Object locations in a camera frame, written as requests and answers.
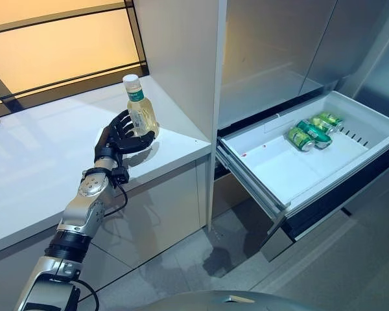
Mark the grey robot torso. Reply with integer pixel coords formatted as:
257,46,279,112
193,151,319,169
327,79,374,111
134,290,315,311

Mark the grey tall side panel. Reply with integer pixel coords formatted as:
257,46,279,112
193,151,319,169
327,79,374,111
338,0,389,126

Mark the fridge drawer white inside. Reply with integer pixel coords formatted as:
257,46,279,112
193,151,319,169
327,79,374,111
215,90,389,263

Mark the low steel fridge drawer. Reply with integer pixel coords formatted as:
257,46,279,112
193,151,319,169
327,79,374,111
212,171,263,223

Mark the lime green drink can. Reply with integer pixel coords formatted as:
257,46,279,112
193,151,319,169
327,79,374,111
310,115,338,135
319,111,344,129
287,126,316,152

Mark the yellow tea bottle white cap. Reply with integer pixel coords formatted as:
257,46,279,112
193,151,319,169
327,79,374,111
122,74,159,139

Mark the dark framed orange window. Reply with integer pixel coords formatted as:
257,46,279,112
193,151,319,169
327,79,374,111
0,0,150,117

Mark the dark green drink can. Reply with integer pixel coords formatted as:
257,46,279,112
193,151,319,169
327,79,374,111
295,119,333,150

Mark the black left elbow cable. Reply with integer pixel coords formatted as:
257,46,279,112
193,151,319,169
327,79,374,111
73,277,100,311

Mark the narrow steel fridge door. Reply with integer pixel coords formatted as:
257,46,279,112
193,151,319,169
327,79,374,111
298,0,389,97

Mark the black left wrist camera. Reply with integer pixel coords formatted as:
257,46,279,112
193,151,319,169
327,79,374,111
112,167,130,185

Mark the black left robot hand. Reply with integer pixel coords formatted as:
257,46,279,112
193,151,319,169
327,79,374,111
93,109,155,170

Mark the white counter cabinet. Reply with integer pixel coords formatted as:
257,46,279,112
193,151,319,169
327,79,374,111
0,74,212,311

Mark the wide steel fridge door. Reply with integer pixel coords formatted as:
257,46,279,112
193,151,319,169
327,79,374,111
218,0,340,130

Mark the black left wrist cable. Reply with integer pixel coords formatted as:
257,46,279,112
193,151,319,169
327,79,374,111
97,181,129,218

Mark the tall white cabinet panel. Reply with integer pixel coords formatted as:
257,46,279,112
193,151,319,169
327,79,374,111
132,0,228,231

